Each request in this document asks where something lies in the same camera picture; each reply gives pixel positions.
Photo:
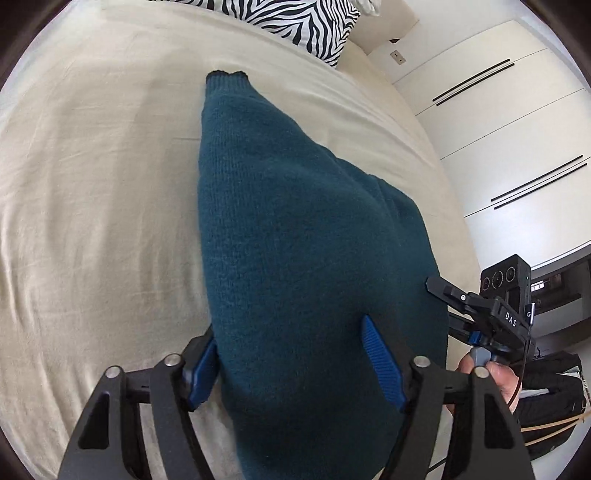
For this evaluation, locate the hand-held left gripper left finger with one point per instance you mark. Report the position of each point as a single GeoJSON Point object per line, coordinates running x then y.
{"type": "Point", "coordinates": [205, 369]}

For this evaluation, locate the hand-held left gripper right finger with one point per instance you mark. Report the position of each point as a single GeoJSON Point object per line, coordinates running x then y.
{"type": "Point", "coordinates": [378, 355]}

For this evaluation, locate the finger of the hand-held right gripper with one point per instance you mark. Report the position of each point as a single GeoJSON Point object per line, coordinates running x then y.
{"type": "Point", "coordinates": [466, 328]}
{"type": "Point", "coordinates": [455, 293]}

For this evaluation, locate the dark teal knit sweater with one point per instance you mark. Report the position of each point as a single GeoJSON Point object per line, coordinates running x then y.
{"type": "Point", "coordinates": [286, 230]}

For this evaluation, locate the person's right hand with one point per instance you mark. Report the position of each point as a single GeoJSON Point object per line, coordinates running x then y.
{"type": "Point", "coordinates": [501, 381]}

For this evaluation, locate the black bag on floor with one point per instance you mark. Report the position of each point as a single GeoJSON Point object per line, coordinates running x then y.
{"type": "Point", "coordinates": [551, 397]}

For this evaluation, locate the white wardrobe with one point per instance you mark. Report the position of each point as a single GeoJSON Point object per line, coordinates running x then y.
{"type": "Point", "coordinates": [508, 138]}

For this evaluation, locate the beige bed sheet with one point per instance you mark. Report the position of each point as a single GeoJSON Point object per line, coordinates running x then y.
{"type": "Point", "coordinates": [92, 184]}

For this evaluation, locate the white pillow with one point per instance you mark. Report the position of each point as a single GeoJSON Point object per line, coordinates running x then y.
{"type": "Point", "coordinates": [369, 5]}

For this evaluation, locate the zebra print pillow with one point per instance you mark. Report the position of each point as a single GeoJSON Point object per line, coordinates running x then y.
{"type": "Point", "coordinates": [295, 23]}

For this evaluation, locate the wall socket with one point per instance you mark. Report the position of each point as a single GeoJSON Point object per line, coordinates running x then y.
{"type": "Point", "coordinates": [398, 57]}

